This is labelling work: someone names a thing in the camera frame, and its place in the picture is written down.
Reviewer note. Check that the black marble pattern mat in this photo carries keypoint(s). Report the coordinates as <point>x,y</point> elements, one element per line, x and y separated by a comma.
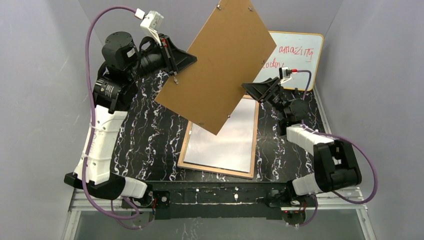
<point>151,137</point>

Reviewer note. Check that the brown cardboard backing board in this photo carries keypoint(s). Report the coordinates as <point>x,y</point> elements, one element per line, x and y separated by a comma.
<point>231,49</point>

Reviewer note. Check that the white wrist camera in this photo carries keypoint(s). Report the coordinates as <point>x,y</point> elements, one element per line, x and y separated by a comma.
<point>284,74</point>
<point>150,23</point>

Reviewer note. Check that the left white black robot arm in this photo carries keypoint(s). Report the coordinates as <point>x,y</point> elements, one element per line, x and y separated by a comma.
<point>92,173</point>

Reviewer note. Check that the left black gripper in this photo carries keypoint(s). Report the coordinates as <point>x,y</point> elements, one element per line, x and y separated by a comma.
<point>169,58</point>

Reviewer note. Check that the printed photo with white border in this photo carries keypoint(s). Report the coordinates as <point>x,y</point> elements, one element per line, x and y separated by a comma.
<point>228,145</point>

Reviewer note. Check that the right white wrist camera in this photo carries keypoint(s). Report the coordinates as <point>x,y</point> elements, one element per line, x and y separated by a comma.
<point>284,74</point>

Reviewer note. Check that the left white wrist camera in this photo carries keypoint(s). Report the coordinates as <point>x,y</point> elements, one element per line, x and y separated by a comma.
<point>150,23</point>

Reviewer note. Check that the yellow rimmed whiteboard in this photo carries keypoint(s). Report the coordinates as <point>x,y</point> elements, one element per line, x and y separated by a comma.
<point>295,50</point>

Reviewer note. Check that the white wooden picture frame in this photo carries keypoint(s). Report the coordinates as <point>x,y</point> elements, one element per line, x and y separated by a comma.
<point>218,152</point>

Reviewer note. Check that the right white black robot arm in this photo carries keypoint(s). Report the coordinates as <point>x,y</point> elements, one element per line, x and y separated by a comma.
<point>334,161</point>

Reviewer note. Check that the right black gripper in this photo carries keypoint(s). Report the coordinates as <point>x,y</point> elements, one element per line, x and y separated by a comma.
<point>276,91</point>

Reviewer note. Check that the aluminium rail base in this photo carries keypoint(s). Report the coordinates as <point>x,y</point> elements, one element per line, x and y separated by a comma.
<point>223,211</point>

